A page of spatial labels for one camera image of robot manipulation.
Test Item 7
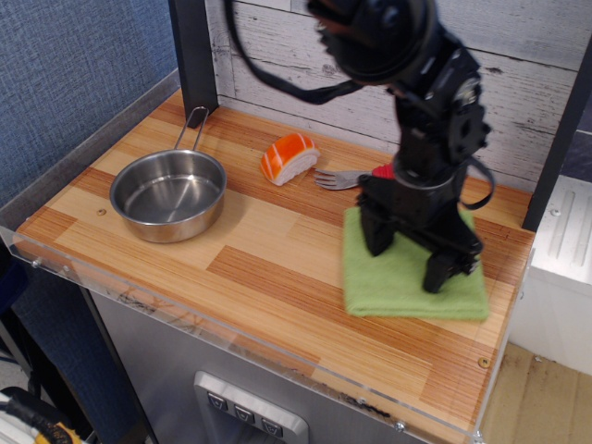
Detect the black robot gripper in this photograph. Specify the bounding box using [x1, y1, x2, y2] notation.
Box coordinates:
[357, 173, 483, 293]

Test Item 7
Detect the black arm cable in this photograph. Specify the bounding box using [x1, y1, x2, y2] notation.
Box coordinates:
[223, 0, 364, 105]

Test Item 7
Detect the red handled metal fork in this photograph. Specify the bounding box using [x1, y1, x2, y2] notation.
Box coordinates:
[314, 164, 395, 191]

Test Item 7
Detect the white ribbed side unit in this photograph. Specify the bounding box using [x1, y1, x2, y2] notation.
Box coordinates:
[510, 176, 591, 375]

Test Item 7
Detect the silver button control panel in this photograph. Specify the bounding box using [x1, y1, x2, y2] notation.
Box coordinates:
[193, 371, 309, 443]

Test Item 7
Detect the clear acrylic table guard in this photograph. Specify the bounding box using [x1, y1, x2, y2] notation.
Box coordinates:
[1, 224, 514, 443]

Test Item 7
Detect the toy salmon sushi piece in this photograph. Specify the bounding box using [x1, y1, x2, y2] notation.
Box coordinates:
[260, 132, 321, 186]

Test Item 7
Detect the right black frame post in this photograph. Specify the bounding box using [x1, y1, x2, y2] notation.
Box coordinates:
[522, 68, 592, 231]

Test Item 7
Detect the green towel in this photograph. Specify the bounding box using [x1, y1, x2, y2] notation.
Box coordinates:
[342, 207, 489, 321]

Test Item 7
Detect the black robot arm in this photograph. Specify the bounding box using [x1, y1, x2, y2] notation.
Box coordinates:
[308, 1, 490, 293]

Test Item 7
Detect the left black frame post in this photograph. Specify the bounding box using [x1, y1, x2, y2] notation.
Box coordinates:
[167, 0, 218, 117]

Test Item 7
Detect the small steel saucepan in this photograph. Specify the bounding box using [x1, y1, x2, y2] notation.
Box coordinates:
[108, 105, 228, 244]

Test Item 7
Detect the black frame post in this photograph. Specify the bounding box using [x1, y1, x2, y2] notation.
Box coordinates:
[167, 0, 218, 117]
[522, 68, 592, 231]

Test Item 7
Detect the black yellow cable bundle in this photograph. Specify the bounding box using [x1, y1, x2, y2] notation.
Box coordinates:
[0, 390, 78, 444]

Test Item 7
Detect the stainless steel cabinet front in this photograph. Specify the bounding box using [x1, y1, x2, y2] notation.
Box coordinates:
[90, 292, 419, 443]

